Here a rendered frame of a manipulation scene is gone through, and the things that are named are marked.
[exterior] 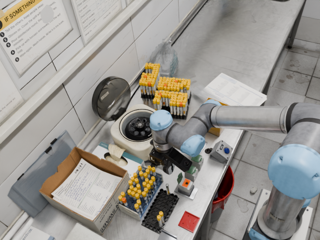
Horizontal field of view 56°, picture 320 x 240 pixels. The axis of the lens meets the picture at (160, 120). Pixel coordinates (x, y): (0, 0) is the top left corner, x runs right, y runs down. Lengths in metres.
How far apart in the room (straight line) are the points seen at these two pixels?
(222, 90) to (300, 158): 1.07
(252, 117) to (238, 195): 1.49
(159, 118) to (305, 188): 0.49
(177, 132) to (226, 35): 1.26
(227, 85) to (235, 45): 0.39
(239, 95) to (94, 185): 0.89
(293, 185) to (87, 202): 0.86
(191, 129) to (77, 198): 0.62
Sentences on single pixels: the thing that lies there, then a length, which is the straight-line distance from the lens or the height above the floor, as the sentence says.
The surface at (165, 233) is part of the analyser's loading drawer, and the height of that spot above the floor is 0.92.
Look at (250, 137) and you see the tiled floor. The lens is 2.63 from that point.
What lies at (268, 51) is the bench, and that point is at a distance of 2.02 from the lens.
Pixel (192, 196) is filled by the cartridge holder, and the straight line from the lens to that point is 1.33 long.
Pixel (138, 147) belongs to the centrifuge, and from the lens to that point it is 1.35.
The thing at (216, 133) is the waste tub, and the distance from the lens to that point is 1.49.
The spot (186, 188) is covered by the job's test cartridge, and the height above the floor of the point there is 0.95.
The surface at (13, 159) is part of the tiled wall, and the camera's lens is 1.26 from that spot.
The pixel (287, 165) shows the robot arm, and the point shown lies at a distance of 0.69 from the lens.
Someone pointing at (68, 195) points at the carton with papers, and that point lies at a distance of 1.37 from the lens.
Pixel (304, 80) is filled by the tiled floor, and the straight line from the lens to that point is 3.22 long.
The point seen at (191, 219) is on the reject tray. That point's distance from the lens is 1.30.
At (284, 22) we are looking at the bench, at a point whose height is 0.87.
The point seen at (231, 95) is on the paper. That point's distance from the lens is 1.68.
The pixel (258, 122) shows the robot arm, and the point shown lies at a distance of 0.88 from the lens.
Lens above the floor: 2.09
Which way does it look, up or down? 50 degrees down
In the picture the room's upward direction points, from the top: 8 degrees counter-clockwise
